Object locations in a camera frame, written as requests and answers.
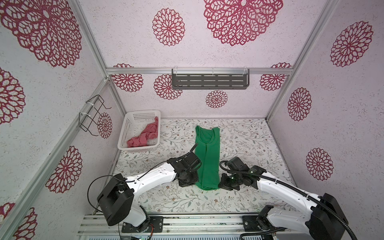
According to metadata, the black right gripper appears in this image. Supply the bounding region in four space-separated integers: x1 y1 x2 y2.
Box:
215 172 242 190

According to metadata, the green tank top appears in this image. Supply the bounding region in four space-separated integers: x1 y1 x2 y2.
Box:
195 126 221 191

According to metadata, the pink tank top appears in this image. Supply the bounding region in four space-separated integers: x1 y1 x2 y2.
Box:
127 117 159 148

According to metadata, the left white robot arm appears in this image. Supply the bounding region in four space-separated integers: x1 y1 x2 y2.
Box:
97 152 202 232

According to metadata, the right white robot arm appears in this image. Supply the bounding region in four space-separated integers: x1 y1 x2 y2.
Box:
219 157 357 240

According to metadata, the white plastic laundry basket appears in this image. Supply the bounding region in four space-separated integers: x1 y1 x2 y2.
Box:
118 110 161 153

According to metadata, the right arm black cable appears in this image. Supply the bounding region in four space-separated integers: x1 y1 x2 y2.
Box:
219 160 358 240

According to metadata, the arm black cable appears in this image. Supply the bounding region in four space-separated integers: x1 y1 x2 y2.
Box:
86 142 199 214
219 160 358 240

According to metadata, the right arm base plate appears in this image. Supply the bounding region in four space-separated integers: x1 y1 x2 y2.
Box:
242 213 285 232

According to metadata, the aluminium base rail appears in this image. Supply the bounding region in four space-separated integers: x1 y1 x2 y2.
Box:
76 212 301 238

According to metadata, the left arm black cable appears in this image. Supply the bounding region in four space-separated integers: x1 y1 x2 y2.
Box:
86 142 199 214

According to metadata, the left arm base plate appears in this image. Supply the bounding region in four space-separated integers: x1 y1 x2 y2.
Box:
121 216 164 234

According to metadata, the dark grey wall shelf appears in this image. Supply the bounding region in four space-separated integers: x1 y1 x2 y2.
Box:
171 69 250 90

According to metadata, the black wire wall rack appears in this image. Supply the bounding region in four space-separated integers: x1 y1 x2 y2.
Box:
78 95 113 139

